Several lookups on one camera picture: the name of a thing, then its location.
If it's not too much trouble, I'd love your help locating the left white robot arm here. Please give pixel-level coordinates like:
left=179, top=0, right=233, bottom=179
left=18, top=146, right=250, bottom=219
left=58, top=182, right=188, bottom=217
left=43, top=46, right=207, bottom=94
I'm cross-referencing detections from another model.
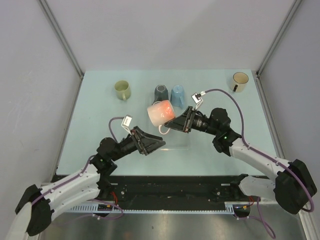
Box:
left=6, top=126, right=166, bottom=240

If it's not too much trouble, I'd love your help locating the dark grey mug rear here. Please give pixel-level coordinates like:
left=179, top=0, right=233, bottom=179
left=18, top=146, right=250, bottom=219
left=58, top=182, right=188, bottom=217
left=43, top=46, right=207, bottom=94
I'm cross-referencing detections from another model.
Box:
left=152, top=84, right=169, bottom=105

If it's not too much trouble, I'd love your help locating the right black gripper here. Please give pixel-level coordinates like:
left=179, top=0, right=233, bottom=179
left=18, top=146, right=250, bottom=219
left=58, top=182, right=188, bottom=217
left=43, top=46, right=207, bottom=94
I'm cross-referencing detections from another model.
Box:
left=165, top=106, right=219, bottom=136

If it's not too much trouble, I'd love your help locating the orange pink mug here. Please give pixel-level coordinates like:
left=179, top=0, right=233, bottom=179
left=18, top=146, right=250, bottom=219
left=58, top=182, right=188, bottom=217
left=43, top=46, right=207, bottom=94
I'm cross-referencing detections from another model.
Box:
left=147, top=100, right=176, bottom=135

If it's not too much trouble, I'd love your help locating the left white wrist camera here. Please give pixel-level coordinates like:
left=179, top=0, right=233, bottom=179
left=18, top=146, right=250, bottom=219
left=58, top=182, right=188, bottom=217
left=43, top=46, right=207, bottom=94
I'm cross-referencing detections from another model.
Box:
left=121, top=114, right=133, bottom=134

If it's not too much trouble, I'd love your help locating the right aluminium frame post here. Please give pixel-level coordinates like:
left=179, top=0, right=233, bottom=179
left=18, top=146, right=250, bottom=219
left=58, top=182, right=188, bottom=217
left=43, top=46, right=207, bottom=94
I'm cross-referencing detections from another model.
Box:
left=254, top=0, right=305, bottom=77

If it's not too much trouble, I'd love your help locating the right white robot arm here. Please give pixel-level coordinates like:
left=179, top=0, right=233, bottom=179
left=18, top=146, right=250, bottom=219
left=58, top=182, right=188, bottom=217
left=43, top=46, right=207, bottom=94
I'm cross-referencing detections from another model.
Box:
left=164, top=106, right=317, bottom=215

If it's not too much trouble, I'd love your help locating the blue mug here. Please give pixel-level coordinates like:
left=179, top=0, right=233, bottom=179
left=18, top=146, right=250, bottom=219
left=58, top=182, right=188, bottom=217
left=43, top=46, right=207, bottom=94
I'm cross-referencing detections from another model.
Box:
left=170, top=85, right=185, bottom=109

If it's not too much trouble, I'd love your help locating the green mug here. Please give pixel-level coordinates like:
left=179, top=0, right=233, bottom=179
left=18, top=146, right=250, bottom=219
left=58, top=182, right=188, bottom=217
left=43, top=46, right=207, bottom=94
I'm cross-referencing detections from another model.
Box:
left=114, top=80, right=132, bottom=101

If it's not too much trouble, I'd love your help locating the aluminium frame post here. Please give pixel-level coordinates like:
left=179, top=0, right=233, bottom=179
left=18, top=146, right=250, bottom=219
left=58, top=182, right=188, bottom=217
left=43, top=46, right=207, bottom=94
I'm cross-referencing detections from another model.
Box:
left=254, top=0, right=305, bottom=77
left=37, top=0, right=85, bottom=78

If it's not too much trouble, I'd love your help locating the cream beige mug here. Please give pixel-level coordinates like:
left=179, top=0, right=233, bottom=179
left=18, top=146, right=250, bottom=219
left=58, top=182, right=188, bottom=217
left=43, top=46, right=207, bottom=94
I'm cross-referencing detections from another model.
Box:
left=230, top=72, right=249, bottom=93

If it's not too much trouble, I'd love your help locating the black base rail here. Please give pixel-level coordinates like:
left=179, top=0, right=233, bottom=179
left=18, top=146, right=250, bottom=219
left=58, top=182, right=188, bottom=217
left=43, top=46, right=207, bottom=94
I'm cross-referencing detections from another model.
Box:
left=51, top=173, right=272, bottom=211

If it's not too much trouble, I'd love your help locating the clear plastic tray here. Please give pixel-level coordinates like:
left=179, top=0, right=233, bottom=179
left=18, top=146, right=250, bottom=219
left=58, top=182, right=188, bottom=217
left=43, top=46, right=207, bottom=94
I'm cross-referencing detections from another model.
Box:
left=147, top=114, right=190, bottom=151

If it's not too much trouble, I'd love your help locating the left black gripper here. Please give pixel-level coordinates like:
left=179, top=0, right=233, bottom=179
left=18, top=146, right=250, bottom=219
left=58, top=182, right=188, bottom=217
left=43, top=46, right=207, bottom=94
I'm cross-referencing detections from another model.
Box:
left=110, top=125, right=165, bottom=162

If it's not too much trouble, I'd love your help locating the white slotted cable duct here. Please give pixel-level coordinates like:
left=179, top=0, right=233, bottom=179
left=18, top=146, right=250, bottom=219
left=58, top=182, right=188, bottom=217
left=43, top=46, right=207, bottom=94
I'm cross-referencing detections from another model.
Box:
left=62, top=201, right=253, bottom=215

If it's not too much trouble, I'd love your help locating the left aluminium frame post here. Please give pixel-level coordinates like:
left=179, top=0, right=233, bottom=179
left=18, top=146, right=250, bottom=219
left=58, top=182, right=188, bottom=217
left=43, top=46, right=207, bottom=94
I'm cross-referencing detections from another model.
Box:
left=37, top=0, right=85, bottom=78

